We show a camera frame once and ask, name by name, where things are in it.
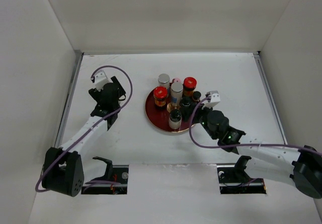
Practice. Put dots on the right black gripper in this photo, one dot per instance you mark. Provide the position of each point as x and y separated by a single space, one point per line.
188 112

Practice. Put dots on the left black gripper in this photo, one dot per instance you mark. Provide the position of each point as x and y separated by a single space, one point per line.
96 94

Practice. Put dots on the black cap grinder bottle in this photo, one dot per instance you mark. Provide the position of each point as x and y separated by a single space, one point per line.
175 119
185 102

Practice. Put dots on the black cap brown spice bottle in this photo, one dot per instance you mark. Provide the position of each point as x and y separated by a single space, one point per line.
196 96

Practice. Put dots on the white lid spice jar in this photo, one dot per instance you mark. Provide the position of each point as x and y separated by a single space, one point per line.
176 93

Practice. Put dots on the red lid sauce jar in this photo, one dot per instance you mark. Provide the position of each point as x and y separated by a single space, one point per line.
189 86
160 95

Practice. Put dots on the silver lid blue label jar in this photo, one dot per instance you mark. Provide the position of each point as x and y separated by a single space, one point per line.
164 80

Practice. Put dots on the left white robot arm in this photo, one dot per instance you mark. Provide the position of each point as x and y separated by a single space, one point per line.
64 171

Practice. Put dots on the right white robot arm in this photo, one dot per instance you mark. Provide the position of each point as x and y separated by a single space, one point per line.
297 166

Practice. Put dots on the red round tray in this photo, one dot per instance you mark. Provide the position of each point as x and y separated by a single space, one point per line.
159 117

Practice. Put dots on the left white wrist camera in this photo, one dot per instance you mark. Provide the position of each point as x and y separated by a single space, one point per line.
99 79

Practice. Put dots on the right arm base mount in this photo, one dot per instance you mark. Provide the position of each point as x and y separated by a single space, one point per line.
233 179

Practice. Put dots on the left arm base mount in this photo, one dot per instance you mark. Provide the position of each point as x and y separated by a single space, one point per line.
102 177

